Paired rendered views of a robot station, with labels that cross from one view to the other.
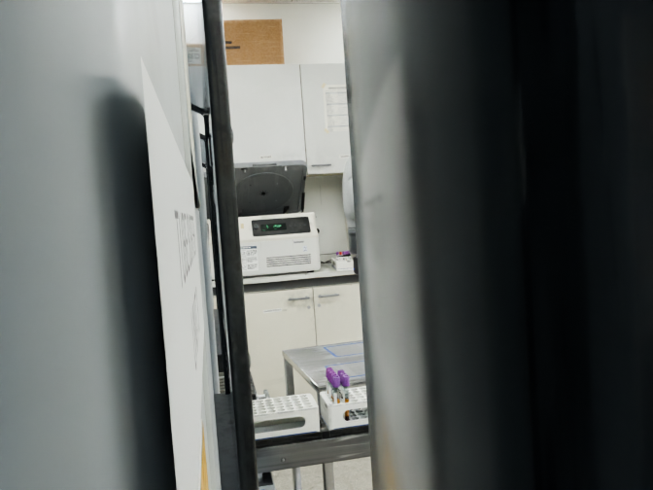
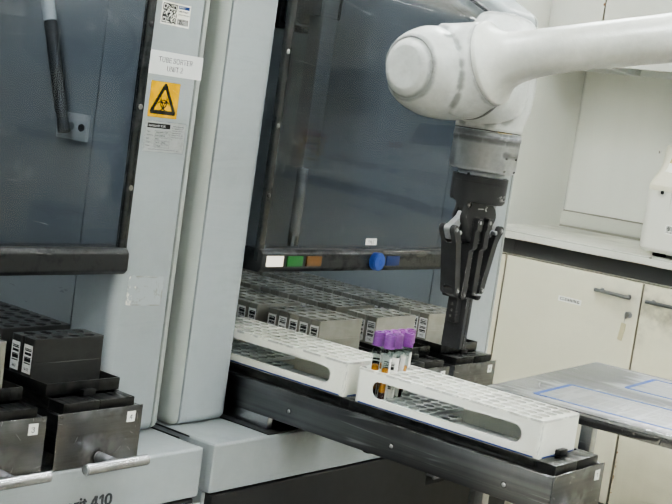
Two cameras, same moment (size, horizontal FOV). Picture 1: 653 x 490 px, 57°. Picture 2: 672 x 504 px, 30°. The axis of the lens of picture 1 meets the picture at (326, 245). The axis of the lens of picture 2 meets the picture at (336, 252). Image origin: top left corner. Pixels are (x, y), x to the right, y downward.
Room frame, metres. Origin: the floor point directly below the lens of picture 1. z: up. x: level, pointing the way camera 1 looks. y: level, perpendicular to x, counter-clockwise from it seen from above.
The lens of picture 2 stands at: (0.01, -1.25, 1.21)
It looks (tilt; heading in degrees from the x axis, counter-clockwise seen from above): 6 degrees down; 49
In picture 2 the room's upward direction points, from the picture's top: 8 degrees clockwise
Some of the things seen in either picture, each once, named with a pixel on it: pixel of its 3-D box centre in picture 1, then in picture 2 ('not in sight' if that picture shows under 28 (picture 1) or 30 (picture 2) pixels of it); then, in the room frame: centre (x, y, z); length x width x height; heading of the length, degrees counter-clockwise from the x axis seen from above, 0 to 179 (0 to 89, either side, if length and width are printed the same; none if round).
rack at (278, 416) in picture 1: (243, 424); (289, 358); (1.20, 0.19, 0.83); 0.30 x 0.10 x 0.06; 101
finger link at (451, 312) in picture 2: not in sight; (451, 303); (1.23, -0.09, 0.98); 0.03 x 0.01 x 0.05; 11
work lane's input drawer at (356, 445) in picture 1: (331, 437); (378, 424); (1.23, 0.02, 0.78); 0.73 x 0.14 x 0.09; 101
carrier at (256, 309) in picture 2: not in sight; (273, 319); (1.31, 0.39, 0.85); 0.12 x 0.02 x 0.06; 11
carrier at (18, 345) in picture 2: not in sight; (51, 354); (0.79, 0.17, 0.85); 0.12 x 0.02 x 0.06; 10
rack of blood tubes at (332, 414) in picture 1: (393, 403); (462, 411); (1.25, -0.12, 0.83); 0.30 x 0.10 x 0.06; 101
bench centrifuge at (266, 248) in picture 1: (266, 218); not in sight; (3.81, 0.37, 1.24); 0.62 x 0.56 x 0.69; 11
